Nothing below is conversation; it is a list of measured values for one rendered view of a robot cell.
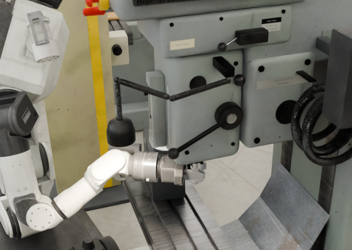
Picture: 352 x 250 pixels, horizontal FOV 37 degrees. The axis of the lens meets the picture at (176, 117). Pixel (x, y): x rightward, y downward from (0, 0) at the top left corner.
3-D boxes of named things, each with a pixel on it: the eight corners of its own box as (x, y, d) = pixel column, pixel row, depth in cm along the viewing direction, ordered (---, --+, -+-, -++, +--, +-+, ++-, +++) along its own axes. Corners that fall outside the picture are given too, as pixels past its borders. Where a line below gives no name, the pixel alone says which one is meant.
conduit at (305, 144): (301, 175, 130) (309, 99, 121) (271, 144, 144) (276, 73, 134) (365, 162, 135) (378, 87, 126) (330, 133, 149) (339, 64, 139)
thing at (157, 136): (152, 148, 144) (149, 77, 135) (149, 141, 148) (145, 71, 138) (166, 145, 145) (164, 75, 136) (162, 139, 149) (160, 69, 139)
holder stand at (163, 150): (152, 202, 192) (150, 154, 182) (144, 169, 211) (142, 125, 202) (185, 197, 194) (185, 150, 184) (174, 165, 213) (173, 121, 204)
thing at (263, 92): (246, 152, 142) (251, 61, 130) (212, 113, 162) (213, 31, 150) (309, 140, 147) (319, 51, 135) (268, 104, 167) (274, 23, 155)
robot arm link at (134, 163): (140, 177, 150) (101, 174, 152) (145, 186, 160) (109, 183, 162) (145, 139, 154) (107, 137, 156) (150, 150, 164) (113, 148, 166)
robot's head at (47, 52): (32, 65, 145) (38, 58, 138) (22, 30, 145) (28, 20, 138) (55, 61, 148) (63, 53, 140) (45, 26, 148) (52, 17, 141)
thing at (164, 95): (117, 84, 125) (116, 78, 125) (121, 82, 126) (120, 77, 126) (172, 103, 116) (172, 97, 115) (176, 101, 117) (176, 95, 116)
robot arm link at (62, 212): (99, 199, 152) (44, 242, 149) (94, 191, 162) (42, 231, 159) (76, 171, 149) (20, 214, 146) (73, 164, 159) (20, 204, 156)
